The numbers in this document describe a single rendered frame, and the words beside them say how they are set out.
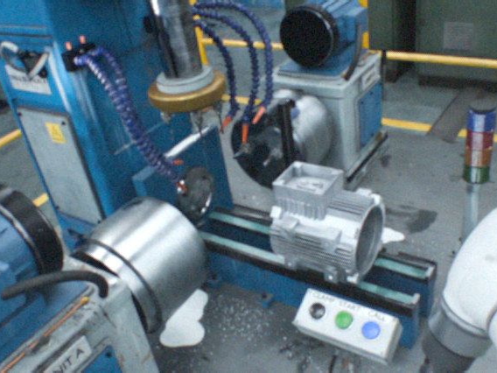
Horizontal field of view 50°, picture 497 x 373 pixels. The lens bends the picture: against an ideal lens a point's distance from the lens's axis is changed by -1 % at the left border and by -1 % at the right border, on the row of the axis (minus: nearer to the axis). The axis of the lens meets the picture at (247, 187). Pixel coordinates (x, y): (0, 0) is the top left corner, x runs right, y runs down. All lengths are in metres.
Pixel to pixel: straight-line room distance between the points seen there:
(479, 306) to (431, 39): 3.69
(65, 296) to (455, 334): 0.62
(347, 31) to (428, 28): 2.66
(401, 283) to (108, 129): 0.78
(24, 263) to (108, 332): 0.20
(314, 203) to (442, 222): 0.57
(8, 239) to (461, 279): 0.65
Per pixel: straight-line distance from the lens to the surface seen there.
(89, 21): 1.29
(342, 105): 1.58
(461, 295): 0.74
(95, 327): 0.95
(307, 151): 1.44
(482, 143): 1.30
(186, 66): 1.19
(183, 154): 1.36
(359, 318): 0.94
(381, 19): 4.41
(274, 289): 1.34
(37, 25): 1.25
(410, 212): 1.63
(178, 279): 1.09
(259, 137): 1.47
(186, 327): 1.36
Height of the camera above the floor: 1.76
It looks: 32 degrees down
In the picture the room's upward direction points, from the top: 10 degrees counter-clockwise
